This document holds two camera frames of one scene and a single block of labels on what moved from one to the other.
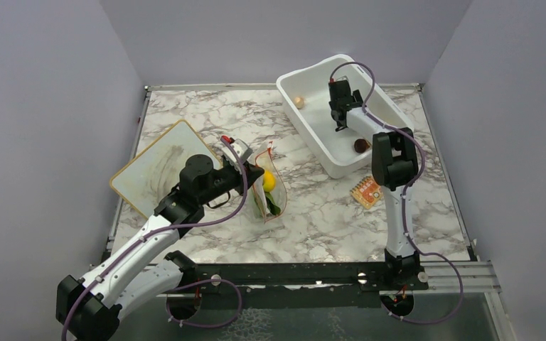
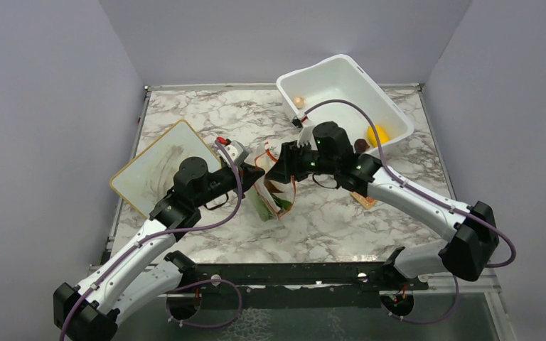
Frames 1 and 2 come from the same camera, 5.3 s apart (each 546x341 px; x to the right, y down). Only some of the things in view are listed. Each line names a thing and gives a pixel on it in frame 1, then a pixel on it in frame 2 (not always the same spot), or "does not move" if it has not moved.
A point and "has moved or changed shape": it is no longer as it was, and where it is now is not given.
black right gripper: x=355 y=97 -> x=282 y=170
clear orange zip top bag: x=269 y=189 has moved or changed shape
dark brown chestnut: x=360 y=145 does not move
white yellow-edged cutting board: x=145 y=180 does not move
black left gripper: x=253 y=172 does not move
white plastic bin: x=304 y=96 does not move
